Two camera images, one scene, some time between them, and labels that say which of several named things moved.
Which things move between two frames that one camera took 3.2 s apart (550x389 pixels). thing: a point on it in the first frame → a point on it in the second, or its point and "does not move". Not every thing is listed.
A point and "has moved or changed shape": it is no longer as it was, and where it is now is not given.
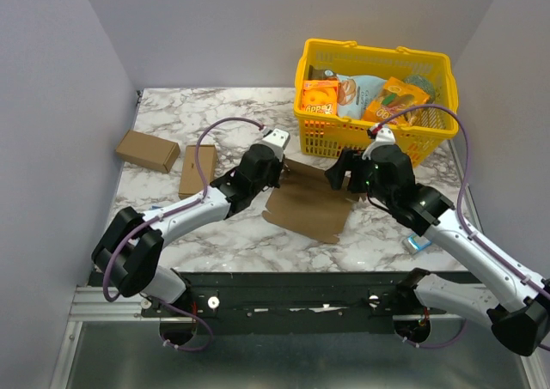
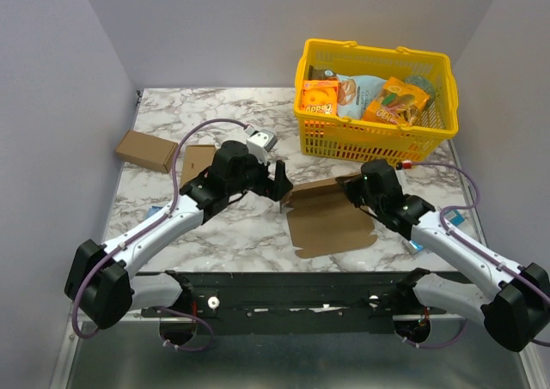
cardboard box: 304,203 has moved or changed shape
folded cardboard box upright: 192,181 does not move
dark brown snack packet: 314,74 does not move
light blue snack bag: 355,93 does not move
